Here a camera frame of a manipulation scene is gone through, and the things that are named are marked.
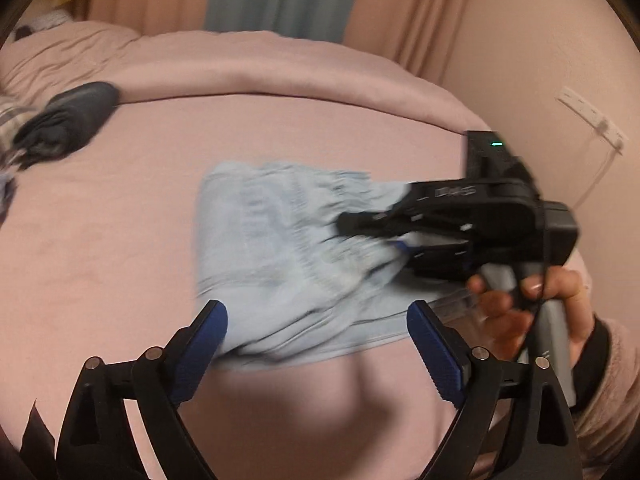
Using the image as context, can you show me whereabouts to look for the white power cable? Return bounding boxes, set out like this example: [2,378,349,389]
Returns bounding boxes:
[572,145,623,211]

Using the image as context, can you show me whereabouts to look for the person's right forearm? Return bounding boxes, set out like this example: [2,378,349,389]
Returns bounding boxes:
[570,255,635,480]

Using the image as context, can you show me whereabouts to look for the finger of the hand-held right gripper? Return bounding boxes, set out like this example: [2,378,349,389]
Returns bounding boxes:
[334,178,483,238]
[400,235,473,276]

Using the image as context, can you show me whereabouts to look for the pink duvet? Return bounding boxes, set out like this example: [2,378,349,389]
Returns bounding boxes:
[0,21,481,136]

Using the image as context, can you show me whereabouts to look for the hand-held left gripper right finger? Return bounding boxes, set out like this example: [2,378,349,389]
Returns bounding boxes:
[406,299,583,480]

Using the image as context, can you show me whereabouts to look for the person's right hand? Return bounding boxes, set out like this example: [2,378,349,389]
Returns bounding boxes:
[465,266,595,361]

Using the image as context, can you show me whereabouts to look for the blue checked cloth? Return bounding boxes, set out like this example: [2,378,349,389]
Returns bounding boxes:
[25,9,73,31]

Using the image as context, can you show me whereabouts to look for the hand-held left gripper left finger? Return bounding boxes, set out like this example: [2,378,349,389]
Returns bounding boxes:
[54,299,229,480]

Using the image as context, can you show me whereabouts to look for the bed with pink sheet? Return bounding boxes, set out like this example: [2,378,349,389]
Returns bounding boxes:
[0,100,591,480]

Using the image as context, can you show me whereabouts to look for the light blue strawberry pants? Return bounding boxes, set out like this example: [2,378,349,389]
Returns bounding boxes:
[194,161,481,372]

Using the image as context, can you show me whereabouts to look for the dark folded pants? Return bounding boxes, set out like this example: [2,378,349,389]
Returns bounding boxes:
[12,81,121,170]

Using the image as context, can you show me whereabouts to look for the small blue folded shorts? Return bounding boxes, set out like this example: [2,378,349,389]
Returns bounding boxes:
[0,170,18,228]

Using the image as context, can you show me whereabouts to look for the white wall power strip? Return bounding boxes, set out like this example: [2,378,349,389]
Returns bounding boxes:
[557,86,628,150]

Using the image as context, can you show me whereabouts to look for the plaid pillow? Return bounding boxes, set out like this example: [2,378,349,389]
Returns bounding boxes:
[0,92,38,171]

